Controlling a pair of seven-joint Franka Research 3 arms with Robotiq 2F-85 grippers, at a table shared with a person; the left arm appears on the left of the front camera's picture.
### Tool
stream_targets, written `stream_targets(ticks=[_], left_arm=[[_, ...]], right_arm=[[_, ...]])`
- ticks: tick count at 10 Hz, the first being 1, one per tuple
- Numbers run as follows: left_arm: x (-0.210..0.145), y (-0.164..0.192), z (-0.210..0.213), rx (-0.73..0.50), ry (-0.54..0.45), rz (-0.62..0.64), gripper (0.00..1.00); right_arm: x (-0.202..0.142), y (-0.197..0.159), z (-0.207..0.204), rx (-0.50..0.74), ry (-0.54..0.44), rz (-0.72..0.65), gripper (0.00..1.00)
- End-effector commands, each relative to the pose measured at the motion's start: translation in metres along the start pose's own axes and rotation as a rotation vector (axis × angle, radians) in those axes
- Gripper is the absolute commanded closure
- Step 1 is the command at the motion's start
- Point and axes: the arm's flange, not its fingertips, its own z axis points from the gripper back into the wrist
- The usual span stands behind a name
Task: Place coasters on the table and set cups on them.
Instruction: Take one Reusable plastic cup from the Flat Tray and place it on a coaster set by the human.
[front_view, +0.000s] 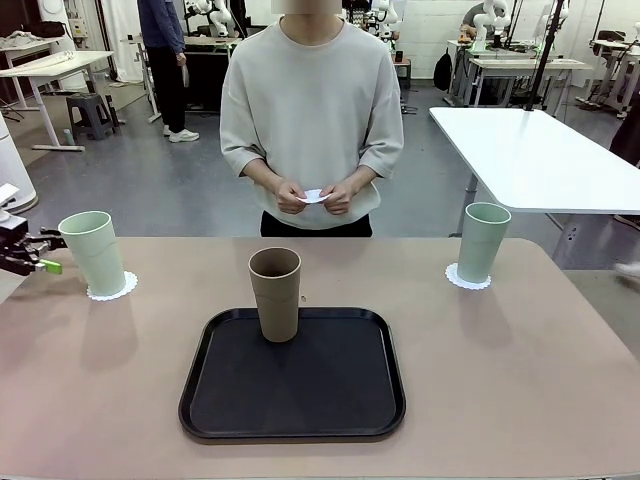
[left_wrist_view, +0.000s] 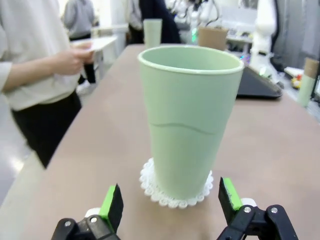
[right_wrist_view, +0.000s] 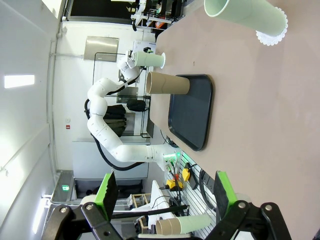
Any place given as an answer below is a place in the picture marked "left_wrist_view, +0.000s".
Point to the pale green plastic cup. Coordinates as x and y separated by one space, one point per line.
187 112
152 32

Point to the black trousers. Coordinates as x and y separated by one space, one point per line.
50 125

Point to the white paper doily coaster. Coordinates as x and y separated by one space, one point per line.
150 190

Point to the person's right hand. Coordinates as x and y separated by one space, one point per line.
68 62

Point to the bystander in blue jacket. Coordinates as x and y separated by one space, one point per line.
165 22

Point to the beige sweater torso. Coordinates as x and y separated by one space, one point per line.
30 37

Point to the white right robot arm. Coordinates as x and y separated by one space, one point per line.
265 20

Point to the black plastic tray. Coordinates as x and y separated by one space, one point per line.
257 87

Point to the person's right forearm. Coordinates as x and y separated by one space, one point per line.
27 75

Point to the pale green and brown tube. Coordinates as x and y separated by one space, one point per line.
306 90

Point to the brown plastic cup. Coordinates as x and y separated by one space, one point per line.
212 37

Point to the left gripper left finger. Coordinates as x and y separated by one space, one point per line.
113 207

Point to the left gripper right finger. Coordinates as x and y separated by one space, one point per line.
228 197

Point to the bystander in grey hoodie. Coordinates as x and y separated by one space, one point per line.
78 17

